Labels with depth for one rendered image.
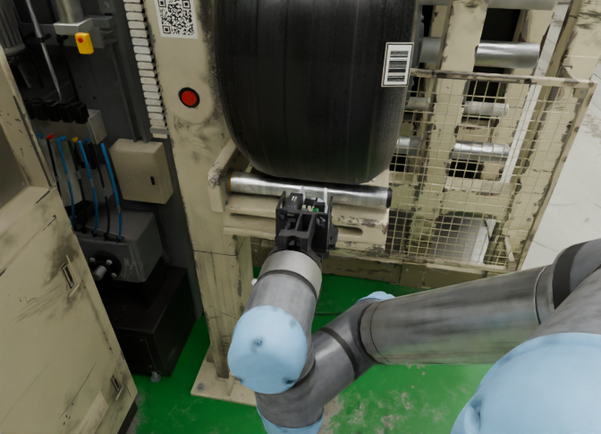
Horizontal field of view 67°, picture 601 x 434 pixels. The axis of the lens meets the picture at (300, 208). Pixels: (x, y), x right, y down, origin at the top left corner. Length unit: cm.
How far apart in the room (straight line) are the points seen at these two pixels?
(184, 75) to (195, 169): 23
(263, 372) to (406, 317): 15
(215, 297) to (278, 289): 89
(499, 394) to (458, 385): 158
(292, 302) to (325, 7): 40
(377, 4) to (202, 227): 73
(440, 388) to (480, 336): 135
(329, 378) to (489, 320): 22
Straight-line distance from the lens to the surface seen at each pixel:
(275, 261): 53
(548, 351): 22
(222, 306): 140
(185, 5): 94
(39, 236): 109
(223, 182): 96
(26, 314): 111
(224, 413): 167
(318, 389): 55
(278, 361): 45
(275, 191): 96
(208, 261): 127
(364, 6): 67
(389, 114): 73
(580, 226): 266
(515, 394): 20
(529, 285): 39
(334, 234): 66
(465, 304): 43
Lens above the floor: 146
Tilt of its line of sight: 38 degrees down
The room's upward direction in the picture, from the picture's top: straight up
